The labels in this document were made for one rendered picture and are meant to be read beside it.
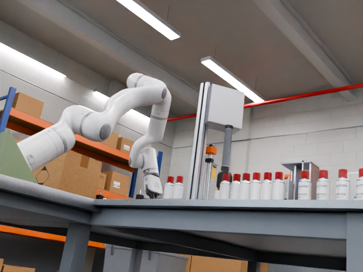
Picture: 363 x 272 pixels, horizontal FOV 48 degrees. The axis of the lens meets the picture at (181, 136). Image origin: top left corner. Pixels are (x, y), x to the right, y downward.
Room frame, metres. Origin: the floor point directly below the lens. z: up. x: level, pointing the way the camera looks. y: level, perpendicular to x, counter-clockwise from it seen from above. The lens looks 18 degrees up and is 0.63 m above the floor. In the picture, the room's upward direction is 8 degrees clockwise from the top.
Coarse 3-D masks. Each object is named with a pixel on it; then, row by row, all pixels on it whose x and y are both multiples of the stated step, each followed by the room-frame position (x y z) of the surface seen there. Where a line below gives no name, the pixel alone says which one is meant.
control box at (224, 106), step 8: (216, 88) 1.74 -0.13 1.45; (224, 88) 1.75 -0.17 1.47; (208, 96) 1.77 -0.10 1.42; (216, 96) 1.74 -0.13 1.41; (224, 96) 1.75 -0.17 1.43; (232, 96) 1.76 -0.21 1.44; (240, 96) 1.77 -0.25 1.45; (208, 104) 1.75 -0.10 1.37; (216, 104) 1.74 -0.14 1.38; (224, 104) 1.75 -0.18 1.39; (232, 104) 1.76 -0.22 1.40; (240, 104) 1.77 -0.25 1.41; (208, 112) 1.74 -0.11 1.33; (216, 112) 1.74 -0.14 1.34; (224, 112) 1.75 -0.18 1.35; (232, 112) 1.76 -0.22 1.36; (240, 112) 1.78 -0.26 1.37; (208, 120) 1.74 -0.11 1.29; (216, 120) 1.74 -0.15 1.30; (224, 120) 1.75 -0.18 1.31; (232, 120) 1.77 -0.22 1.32; (240, 120) 1.78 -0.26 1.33; (216, 128) 1.82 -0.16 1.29; (224, 128) 1.80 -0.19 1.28; (240, 128) 1.78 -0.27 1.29
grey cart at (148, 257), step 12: (108, 252) 4.34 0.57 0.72; (120, 252) 4.28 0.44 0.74; (144, 252) 4.17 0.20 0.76; (156, 252) 4.11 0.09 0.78; (108, 264) 4.34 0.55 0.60; (120, 264) 4.28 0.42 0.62; (144, 264) 4.17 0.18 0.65; (156, 264) 4.12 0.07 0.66; (168, 264) 4.36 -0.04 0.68; (180, 264) 4.68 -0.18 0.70
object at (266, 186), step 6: (264, 174) 1.73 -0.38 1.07; (270, 174) 1.72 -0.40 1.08; (264, 180) 1.72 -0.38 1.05; (270, 180) 1.72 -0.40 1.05; (264, 186) 1.71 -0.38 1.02; (270, 186) 1.71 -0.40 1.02; (264, 192) 1.71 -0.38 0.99; (270, 192) 1.71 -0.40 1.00; (264, 198) 1.71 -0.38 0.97; (270, 198) 1.71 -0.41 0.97
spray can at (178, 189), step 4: (180, 176) 2.03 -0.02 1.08; (180, 180) 2.03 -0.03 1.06; (176, 184) 2.02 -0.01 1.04; (180, 184) 2.02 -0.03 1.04; (176, 188) 2.02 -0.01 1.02; (180, 188) 2.02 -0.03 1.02; (176, 192) 2.02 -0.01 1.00; (180, 192) 2.02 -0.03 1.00; (172, 196) 2.04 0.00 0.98; (176, 196) 2.02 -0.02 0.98; (180, 196) 2.02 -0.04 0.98
